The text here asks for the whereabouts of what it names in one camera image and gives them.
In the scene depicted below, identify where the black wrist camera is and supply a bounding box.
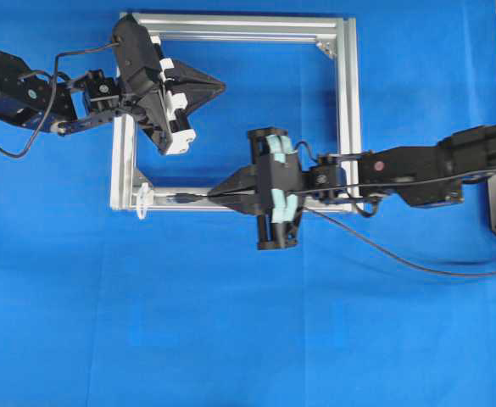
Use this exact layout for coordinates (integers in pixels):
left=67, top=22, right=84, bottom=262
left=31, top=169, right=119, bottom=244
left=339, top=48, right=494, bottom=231
left=258, top=134, right=306, bottom=224
left=112, top=14, right=161, bottom=98

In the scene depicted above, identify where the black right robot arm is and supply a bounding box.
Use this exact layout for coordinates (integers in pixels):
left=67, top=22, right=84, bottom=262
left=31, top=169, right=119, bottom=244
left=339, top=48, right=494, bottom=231
left=208, top=125, right=496, bottom=250

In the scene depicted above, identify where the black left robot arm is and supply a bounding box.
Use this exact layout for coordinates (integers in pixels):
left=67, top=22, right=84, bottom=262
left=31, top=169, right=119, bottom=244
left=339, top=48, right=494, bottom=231
left=0, top=19, right=226, bottom=155

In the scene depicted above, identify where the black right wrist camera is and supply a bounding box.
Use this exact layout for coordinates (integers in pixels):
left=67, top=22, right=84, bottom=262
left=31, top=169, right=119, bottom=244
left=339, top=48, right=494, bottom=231
left=258, top=134, right=306, bottom=224

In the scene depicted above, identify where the black wire with plug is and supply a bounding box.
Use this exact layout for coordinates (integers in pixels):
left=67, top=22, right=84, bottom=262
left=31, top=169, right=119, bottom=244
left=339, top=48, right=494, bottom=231
left=167, top=174, right=496, bottom=277

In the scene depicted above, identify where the silver aluminium extrusion frame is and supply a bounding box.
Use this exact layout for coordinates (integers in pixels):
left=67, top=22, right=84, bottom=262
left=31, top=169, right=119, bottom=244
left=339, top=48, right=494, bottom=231
left=109, top=12, right=361, bottom=212

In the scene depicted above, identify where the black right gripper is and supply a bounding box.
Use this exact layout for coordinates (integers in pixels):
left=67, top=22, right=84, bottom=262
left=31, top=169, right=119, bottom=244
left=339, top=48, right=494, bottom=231
left=208, top=127, right=305, bottom=250

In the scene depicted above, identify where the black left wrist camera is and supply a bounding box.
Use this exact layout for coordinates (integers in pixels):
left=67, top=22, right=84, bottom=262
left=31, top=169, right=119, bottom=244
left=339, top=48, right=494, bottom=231
left=112, top=14, right=161, bottom=98

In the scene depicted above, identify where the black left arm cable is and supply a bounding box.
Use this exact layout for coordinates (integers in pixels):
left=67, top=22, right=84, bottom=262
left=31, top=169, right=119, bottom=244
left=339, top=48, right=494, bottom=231
left=0, top=40, right=121, bottom=160

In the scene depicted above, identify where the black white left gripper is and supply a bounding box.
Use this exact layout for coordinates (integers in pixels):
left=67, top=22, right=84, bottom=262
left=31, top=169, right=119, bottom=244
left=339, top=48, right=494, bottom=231
left=118, top=36, right=226, bottom=156

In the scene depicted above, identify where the white zip tie loop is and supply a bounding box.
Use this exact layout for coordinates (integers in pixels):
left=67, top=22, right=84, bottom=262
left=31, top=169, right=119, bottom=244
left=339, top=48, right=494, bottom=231
left=135, top=182, right=154, bottom=220

